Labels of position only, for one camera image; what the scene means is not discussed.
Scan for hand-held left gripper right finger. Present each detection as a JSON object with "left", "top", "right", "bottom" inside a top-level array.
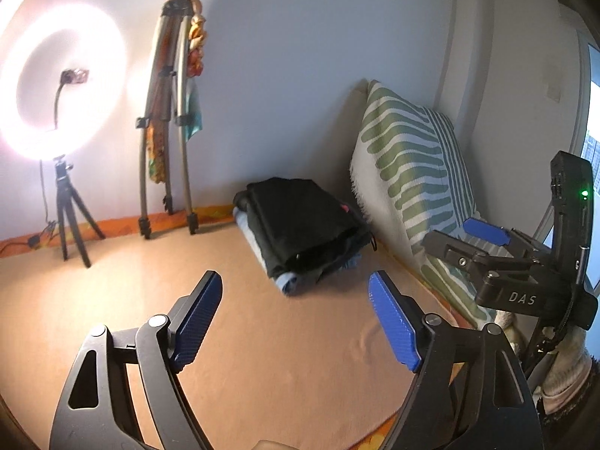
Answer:
[{"left": 368, "top": 270, "right": 545, "bottom": 450}]

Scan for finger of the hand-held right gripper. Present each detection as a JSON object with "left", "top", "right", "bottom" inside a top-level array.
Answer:
[
  {"left": 422, "top": 229, "right": 545, "bottom": 291},
  {"left": 463, "top": 218, "right": 554, "bottom": 268}
]

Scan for small camera on gooseneck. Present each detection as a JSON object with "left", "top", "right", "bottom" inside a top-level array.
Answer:
[{"left": 54, "top": 69, "right": 90, "bottom": 132}]

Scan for green striped cushion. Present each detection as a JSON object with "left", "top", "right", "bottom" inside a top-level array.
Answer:
[{"left": 349, "top": 79, "right": 554, "bottom": 333}]

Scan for white ring light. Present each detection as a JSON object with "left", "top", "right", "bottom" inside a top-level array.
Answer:
[{"left": 0, "top": 4, "right": 128, "bottom": 160}]

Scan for person's right forearm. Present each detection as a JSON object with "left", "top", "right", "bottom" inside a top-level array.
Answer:
[{"left": 534, "top": 325, "right": 600, "bottom": 416}]

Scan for small black tripod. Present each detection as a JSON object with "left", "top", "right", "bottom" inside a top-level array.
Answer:
[{"left": 40, "top": 154, "right": 106, "bottom": 268}]

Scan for beige blanket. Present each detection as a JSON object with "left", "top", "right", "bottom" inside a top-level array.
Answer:
[{"left": 0, "top": 227, "right": 470, "bottom": 450}]

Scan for large grey folded tripod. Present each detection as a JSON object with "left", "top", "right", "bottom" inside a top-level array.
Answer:
[{"left": 136, "top": 0, "right": 200, "bottom": 240}]

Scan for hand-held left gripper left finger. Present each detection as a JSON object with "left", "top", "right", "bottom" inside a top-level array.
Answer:
[{"left": 49, "top": 270, "right": 223, "bottom": 450}]

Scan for black pants with pink waistband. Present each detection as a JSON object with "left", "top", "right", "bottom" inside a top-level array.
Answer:
[{"left": 246, "top": 177, "right": 371, "bottom": 277}]

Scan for orange patterned hanging cloth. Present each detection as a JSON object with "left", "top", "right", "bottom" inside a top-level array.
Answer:
[{"left": 145, "top": 0, "right": 207, "bottom": 183}]

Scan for teal hanging cloth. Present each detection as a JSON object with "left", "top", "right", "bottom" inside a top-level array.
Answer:
[{"left": 183, "top": 79, "right": 204, "bottom": 141}]

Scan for dark grey folded pants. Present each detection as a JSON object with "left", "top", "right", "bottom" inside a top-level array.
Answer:
[{"left": 233, "top": 190, "right": 373, "bottom": 284}]

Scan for black ring light cable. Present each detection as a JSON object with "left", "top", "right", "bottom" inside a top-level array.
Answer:
[{"left": 0, "top": 159, "right": 59, "bottom": 256}]

